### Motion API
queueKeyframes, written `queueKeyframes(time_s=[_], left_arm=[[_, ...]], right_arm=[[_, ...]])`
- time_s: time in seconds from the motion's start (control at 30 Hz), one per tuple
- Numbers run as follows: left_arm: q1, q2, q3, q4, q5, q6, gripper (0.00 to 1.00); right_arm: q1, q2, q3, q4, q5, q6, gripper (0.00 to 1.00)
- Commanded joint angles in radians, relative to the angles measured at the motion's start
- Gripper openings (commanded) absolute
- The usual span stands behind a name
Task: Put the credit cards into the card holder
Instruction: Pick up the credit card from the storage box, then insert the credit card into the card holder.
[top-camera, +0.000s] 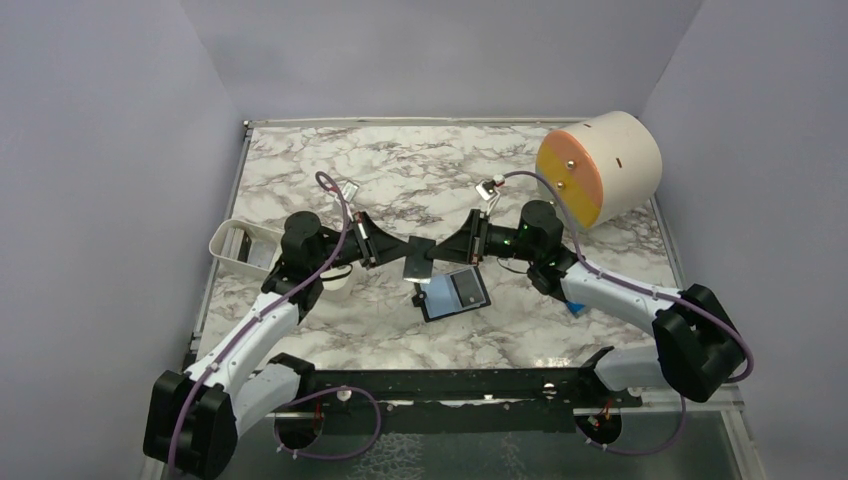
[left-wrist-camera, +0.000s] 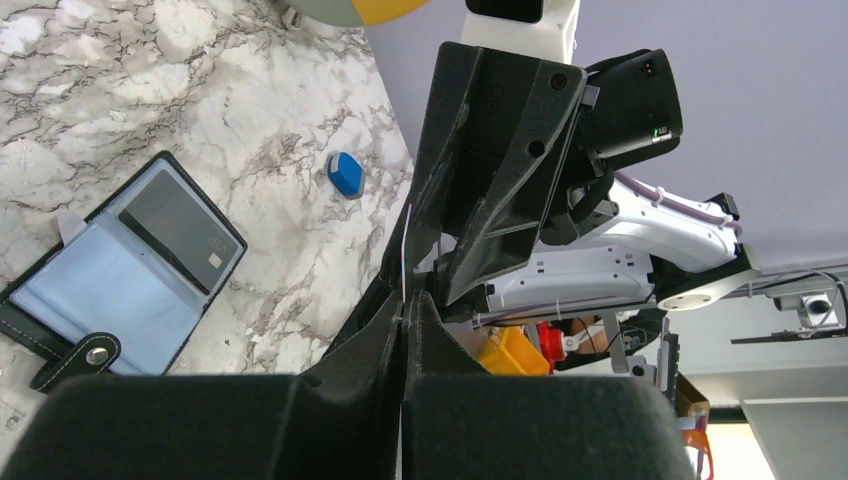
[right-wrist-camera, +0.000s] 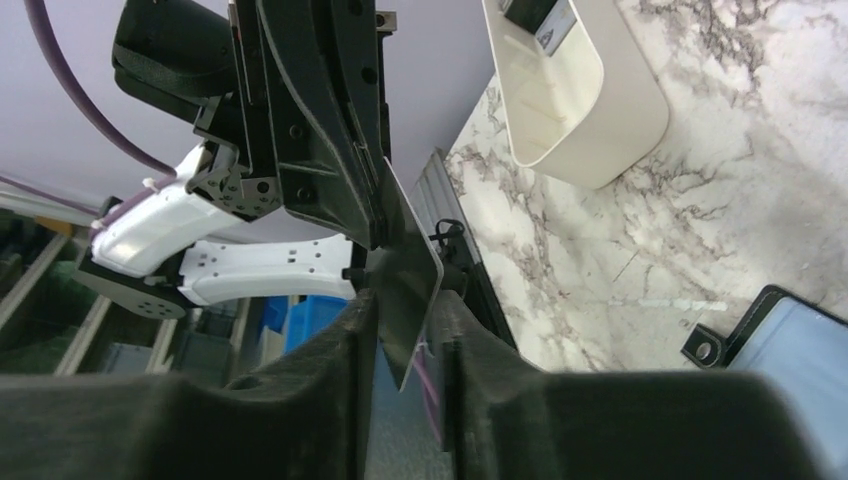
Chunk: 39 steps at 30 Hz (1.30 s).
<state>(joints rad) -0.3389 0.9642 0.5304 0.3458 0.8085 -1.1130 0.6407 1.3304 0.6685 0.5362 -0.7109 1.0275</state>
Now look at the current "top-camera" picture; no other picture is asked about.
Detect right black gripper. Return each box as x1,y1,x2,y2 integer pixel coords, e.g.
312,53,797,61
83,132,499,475
427,209,539,266

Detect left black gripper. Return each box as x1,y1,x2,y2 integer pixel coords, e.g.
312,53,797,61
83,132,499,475
311,212,417,275

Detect dark credit card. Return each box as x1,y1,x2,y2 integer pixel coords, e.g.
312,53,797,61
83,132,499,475
403,236,436,284

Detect black card holder blue sleeves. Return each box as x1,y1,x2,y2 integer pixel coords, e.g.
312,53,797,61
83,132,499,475
411,266,492,322

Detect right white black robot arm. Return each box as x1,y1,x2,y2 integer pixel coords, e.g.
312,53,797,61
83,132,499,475
426,200,745,407

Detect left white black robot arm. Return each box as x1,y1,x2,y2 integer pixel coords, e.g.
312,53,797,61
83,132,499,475
143,211,411,479

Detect stack of credit cards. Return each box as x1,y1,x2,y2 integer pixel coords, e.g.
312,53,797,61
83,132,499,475
222,228,276,269

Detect small blue object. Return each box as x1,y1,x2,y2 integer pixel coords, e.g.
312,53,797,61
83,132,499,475
566,302,588,317

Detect white plastic tray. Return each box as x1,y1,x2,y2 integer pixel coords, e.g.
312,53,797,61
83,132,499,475
208,219,359,302

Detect cream cylinder drum colored face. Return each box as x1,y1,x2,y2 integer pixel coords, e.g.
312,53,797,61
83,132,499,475
535,111,663,229

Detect aluminium table frame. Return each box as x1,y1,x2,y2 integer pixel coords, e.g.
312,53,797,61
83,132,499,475
174,119,754,462

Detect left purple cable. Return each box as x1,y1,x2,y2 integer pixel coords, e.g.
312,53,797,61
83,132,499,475
165,170,384,478

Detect purple cable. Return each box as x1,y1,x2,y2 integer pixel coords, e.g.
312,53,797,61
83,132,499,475
165,170,384,478
493,170,755,457

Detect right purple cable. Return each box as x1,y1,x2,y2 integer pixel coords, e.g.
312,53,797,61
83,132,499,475
493,170,755,457

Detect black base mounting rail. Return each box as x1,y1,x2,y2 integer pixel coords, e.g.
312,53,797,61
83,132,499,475
270,354,642,436

